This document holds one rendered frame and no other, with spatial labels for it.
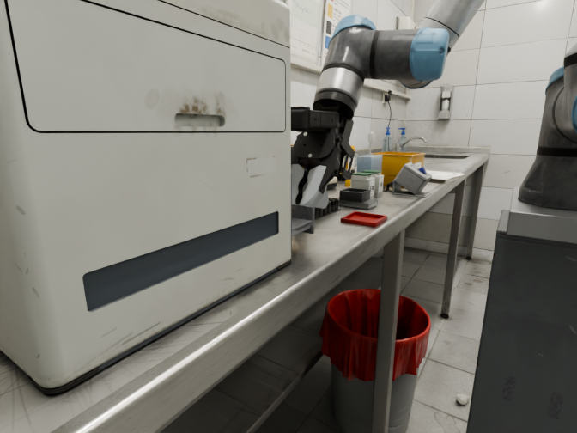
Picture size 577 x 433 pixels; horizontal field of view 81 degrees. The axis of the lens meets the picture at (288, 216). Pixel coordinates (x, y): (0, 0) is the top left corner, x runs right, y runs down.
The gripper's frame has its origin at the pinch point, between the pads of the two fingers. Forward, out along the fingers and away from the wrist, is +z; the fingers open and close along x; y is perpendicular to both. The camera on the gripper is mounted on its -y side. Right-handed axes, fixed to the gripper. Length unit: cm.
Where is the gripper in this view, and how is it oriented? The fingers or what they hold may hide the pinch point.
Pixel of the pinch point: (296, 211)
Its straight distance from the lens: 51.7
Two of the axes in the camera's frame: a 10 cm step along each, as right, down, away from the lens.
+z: -2.8, 9.4, -2.0
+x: -8.3, -1.3, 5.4
